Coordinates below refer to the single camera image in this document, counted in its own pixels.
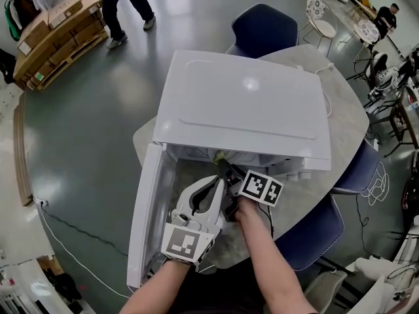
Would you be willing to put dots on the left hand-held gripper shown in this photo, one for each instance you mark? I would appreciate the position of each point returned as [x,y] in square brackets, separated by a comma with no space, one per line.
[181,242]

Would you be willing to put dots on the person's right forearm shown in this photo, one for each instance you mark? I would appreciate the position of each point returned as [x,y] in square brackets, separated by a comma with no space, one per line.
[271,267]

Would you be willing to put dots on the dark blue chair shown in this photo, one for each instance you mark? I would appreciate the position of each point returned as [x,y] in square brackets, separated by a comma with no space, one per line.
[311,234]
[358,168]
[265,28]

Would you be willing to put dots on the white patterned metal chair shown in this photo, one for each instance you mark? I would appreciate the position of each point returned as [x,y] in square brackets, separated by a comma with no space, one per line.
[319,11]
[368,31]

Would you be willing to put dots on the person's black clothing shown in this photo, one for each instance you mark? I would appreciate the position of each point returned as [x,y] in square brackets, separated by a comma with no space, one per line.
[222,289]

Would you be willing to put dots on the person's left forearm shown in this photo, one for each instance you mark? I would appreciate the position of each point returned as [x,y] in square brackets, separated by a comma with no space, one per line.
[157,289]

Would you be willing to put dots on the dark purple eggplant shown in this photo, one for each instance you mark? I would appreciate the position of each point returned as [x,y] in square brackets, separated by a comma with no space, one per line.
[219,158]

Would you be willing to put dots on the dark wooden side table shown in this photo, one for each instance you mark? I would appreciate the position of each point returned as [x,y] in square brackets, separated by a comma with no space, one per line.
[404,116]

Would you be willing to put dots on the person's right hand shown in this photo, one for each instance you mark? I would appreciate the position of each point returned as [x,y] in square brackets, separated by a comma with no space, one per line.
[246,209]

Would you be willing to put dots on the black office chair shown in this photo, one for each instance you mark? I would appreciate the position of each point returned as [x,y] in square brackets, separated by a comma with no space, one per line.
[379,74]

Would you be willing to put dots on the stack of cardboard boxes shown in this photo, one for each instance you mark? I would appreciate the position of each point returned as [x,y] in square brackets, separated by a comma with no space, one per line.
[59,41]

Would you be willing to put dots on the clothes rack with garments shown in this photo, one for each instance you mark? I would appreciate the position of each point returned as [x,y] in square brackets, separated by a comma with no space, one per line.
[23,8]

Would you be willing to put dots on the white power strip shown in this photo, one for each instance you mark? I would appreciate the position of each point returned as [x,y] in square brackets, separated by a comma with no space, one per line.
[42,202]

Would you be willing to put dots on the white shelf unit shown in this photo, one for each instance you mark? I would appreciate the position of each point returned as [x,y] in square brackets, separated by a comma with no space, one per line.
[29,289]

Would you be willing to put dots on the white microwave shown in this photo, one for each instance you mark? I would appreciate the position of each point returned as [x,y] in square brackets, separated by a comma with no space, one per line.
[235,103]

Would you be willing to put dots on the black bag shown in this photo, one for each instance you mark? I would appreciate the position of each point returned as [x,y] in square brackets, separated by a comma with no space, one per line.
[6,65]

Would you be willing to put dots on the white plastic chair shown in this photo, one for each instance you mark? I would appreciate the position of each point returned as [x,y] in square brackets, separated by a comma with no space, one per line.
[324,288]

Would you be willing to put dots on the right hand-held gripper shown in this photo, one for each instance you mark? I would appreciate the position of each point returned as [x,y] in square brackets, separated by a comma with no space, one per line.
[258,187]

